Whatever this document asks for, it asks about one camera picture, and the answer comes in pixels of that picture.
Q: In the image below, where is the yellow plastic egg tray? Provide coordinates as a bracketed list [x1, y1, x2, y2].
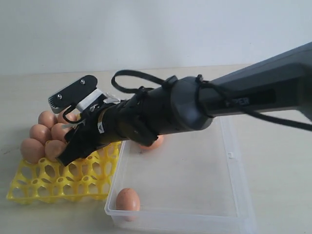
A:
[6, 114, 122, 202]

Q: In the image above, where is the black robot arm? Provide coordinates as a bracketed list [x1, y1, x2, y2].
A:
[48, 43, 312, 166]

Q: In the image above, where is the brown egg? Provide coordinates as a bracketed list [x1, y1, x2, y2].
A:
[116, 188, 140, 212]
[20, 138, 45, 164]
[45, 140, 66, 162]
[138, 135, 164, 150]

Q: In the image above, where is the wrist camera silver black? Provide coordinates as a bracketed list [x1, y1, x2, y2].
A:
[48, 75, 106, 114]

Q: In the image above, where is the brown egg placed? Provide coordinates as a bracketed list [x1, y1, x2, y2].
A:
[29, 124, 52, 146]
[38, 111, 58, 129]
[51, 123, 71, 142]
[58, 111, 78, 125]

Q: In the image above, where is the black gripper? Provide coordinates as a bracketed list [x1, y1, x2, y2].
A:
[56, 100, 158, 166]

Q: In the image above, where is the clear plastic container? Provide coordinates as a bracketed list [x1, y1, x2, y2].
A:
[104, 117, 257, 234]

